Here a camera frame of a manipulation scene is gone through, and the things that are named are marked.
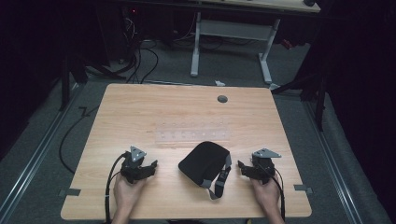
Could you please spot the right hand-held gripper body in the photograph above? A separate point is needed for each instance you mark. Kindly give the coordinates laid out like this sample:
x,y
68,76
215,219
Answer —
x,y
264,169

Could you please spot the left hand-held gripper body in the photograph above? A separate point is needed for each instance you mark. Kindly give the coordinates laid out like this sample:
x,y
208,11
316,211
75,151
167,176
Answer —
x,y
133,169

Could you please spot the person's left hand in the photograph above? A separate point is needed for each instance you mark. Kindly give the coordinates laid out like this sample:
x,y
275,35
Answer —
x,y
127,193

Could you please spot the person's right hand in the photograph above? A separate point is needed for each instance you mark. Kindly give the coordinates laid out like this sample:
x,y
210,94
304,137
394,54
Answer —
x,y
264,194

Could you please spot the grey tape piece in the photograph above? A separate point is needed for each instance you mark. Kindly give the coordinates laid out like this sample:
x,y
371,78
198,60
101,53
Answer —
x,y
302,188
71,192

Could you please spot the clear tape strip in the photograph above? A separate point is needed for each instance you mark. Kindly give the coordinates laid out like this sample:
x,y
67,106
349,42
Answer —
x,y
193,135

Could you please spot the grey round table grommet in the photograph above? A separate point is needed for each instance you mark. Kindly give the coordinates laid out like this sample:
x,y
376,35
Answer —
x,y
222,99

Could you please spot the white paper scrap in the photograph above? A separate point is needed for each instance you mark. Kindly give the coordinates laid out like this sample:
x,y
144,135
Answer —
x,y
219,83

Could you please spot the black metal stand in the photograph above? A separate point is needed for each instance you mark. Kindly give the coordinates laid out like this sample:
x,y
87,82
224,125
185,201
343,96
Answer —
x,y
313,90
65,84

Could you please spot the small red object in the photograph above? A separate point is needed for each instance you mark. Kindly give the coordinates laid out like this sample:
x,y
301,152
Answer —
x,y
287,44

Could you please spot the white-framed wooden desk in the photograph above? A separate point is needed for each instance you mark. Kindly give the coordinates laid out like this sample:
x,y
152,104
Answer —
x,y
236,29

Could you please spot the dark object on desk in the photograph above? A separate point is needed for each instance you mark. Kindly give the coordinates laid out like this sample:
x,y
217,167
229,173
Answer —
x,y
309,2

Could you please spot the metal floor rail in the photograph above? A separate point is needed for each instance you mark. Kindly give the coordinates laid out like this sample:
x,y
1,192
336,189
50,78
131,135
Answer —
x,y
37,155
333,161

